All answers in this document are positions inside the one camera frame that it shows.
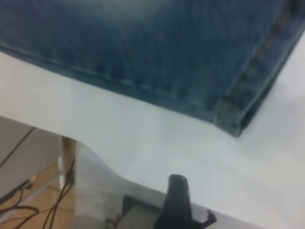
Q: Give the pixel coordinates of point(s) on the blue denim pants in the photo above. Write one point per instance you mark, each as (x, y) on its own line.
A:
(143, 47)

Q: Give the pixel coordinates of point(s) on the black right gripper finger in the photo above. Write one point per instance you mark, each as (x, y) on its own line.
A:
(177, 205)

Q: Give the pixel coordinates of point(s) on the beige wooden post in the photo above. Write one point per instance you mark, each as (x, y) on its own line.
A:
(68, 157)

